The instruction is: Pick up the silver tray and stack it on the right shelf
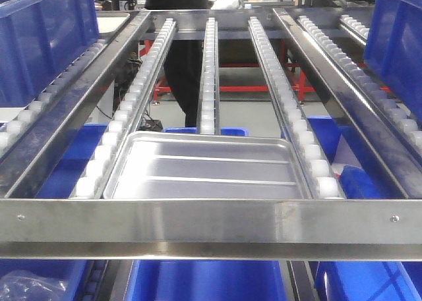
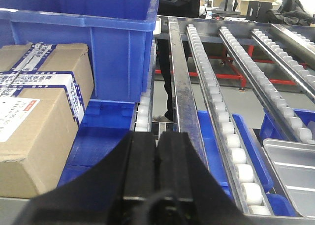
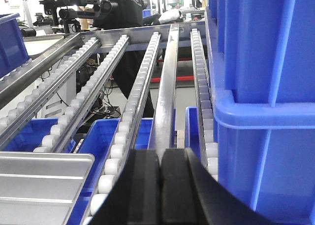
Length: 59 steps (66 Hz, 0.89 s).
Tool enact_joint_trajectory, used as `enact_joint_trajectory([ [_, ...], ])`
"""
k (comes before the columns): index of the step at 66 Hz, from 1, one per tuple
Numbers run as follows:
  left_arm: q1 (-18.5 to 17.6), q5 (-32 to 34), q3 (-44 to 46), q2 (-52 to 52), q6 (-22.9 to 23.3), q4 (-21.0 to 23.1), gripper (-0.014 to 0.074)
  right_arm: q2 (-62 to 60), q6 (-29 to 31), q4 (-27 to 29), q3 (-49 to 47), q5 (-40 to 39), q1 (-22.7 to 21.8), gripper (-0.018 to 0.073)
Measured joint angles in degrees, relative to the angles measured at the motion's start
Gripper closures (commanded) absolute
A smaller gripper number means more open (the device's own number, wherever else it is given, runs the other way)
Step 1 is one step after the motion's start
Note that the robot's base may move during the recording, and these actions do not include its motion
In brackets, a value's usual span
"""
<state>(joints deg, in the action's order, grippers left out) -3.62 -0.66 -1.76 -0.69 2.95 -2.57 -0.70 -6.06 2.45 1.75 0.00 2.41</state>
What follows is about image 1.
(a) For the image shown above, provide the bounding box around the clear plastic bag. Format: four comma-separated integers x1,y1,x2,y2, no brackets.
1,270,69,300

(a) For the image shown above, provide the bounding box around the blue bin behind tray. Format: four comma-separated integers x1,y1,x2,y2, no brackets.
162,127,249,136

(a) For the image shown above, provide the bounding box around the silver metal tray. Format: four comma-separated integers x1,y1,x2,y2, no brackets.
103,131,311,200

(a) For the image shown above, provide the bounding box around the blue bin middle right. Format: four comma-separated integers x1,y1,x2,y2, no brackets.
280,115,394,200

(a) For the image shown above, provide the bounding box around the far left roller track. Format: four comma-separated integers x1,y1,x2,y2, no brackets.
1,39,106,156

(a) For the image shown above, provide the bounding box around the steel rear crossbar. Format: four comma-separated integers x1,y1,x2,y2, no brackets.
142,7,282,40

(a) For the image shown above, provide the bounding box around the steel front crossbar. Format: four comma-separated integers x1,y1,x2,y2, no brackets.
1,199,421,261

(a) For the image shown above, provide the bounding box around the person in black clothes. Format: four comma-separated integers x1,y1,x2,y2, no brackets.
145,0,208,127

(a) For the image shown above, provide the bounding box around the blue bin lower right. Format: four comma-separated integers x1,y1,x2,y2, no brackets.
313,261,421,300

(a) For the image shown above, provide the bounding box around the blue bin lower centre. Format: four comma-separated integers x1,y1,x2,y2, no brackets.
124,260,287,300

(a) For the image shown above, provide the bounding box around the red metal frame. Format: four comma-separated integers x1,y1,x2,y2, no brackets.
140,39,393,101

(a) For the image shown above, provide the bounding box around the white tray upper left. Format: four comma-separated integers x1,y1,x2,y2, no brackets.
97,11,130,39

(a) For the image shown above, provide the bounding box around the centre roller track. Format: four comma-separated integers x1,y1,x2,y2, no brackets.
196,17,221,135

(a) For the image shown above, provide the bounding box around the blue bin middle left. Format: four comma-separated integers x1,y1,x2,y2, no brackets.
36,123,107,199

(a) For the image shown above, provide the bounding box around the blue bin upper left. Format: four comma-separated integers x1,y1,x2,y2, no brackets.
1,0,99,107

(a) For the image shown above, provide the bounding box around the blue bin lower left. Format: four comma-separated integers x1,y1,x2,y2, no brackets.
1,259,92,300

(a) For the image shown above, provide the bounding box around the blue bin upper right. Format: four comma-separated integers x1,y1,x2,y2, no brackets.
364,0,421,120

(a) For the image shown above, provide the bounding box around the steel crossbar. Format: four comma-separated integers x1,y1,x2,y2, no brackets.
1,199,421,261
142,7,282,40

